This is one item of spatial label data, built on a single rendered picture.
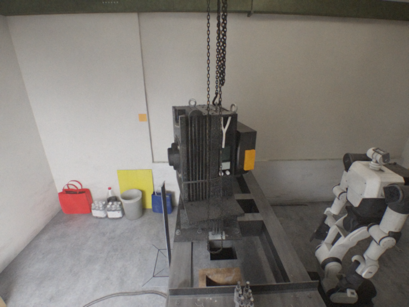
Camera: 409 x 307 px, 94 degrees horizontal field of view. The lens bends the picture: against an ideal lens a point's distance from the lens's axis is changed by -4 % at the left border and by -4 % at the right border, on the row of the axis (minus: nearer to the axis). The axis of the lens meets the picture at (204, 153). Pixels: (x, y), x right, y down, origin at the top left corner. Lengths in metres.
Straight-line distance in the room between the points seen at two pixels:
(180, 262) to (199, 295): 0.27
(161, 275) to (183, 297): 0.94
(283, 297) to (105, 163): 2.54
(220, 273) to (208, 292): 0.95
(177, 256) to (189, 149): 0.78
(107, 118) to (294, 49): 2.46
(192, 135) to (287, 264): 1.13
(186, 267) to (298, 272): 0.75
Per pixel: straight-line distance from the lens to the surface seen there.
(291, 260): 1.71
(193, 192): 1.68
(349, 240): 1.71
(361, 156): 1.73
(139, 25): 2.73
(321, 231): 1.98
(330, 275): 1.88
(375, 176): 1.46
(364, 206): 1.55
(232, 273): 2.37
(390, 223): 1.47
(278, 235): 1.85
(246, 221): 1.93
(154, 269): 2.41
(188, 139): 1.48
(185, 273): 1.54
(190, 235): 1.74
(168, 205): 2.94
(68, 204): 3.47
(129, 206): 2.91
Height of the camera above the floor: 1.89
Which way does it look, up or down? 22 degrees down
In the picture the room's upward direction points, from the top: straight up
